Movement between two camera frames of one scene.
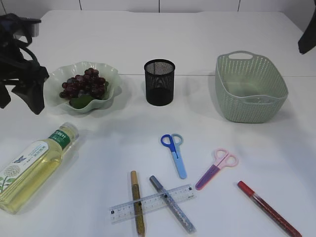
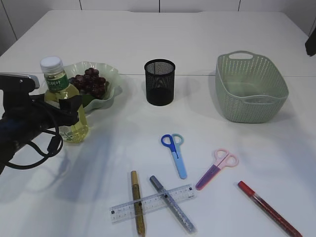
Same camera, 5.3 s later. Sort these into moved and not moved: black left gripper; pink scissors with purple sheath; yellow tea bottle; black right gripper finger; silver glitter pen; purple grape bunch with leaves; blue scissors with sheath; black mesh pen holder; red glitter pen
Moved: black right gripper finger; yellow tea bottle; black left gripper
Not moved: silver glitter pen; blue scissors with sheath; red glitter pen; purple grape bunch with leaves; black mesh pen holder; pink scissors with purple sheath
